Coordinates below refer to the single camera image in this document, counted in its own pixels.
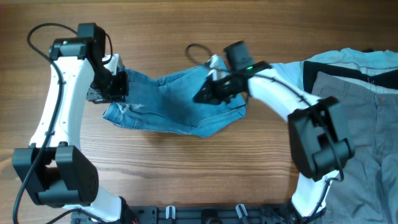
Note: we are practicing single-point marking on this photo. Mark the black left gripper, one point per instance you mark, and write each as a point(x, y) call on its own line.
point(116, 95)

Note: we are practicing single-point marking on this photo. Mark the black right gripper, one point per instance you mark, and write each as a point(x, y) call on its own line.
point(215, 93)

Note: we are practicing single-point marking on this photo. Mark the light blue denim jeans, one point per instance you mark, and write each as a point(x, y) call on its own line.
point(166, 105)

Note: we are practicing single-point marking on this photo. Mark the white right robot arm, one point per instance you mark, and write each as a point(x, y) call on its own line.
point(319, 138)

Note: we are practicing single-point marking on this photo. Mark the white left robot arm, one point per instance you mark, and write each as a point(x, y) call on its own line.
point(53, 170)

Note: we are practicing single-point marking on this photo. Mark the light blue t-shirt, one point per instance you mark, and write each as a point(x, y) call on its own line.
point(368, 63)

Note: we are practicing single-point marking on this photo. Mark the black garment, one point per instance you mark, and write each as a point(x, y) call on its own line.
point(311, 69)

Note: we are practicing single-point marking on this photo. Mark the grey trousers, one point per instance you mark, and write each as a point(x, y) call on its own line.
point(368, 193)

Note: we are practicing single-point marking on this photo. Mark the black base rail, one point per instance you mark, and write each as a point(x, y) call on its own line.
point(264, 214)

